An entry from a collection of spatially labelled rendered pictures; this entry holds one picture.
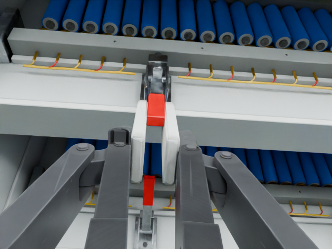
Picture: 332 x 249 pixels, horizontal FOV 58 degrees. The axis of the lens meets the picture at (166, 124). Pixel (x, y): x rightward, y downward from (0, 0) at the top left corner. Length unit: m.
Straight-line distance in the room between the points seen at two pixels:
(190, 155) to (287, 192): 0.30
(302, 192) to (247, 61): 0.22
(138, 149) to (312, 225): 0.34
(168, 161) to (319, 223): 0.33
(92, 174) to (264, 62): 0.20
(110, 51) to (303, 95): 0.19
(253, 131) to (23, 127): 0.21
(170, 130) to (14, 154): 0.25
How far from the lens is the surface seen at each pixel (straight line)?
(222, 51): 0.30
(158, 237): 0.40
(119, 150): 0.16
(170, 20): 0.33
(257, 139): 0.30
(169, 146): 0.17
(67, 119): 0.28
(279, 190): 0.44
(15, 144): 0.39
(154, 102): 0.21
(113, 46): 0.29
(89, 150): 0.16
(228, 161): 0.16
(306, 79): 0.33
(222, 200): 0.16
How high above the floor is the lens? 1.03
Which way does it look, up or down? 31 degrees down
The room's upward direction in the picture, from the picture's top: 6 degrees clockwise
